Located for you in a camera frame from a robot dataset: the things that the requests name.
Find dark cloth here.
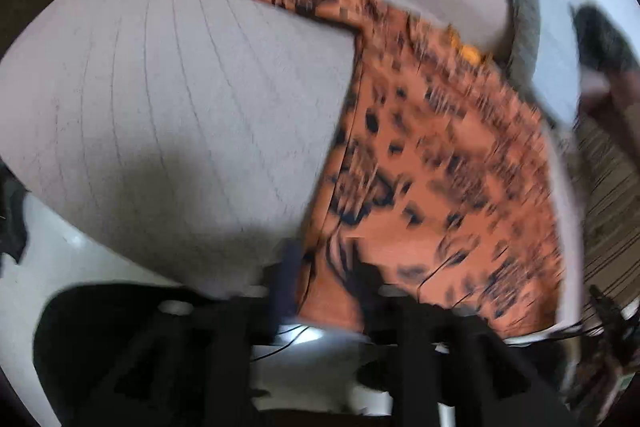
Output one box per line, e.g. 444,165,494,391
0,161,32,264

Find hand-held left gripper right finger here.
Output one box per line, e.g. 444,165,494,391
350,262,577,427

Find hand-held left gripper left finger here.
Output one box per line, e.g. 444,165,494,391
34,238,303,427

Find grey pillow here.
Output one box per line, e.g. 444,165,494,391
475,0,582,120

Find bed with beige sheet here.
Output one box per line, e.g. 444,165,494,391
0,0,587,339

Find thin black cable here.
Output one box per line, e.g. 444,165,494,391
249,326,312,363

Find dark furry cushion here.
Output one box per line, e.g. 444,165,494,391
570,4,640,78

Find orange floral garment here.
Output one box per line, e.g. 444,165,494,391
171,0,572,341

